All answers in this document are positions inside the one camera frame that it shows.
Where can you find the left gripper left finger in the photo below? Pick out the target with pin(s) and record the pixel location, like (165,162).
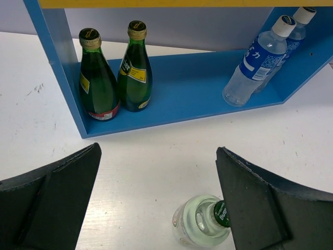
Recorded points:
(45,208)

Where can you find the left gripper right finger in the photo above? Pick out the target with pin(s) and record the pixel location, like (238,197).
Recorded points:
(267,211)

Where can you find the plastic water bottle blue cap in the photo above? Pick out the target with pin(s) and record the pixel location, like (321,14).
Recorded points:
(266,50)

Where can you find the blue and yellow shelf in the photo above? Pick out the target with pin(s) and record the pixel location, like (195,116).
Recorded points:
(185,86)

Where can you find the clear glass bottle green cap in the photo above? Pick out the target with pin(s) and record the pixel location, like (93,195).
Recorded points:
(202,222)

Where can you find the green bottle red label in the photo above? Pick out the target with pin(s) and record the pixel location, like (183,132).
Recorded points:
(97,83)

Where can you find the green bottle yellow label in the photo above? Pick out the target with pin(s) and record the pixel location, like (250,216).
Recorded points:
(135,73)

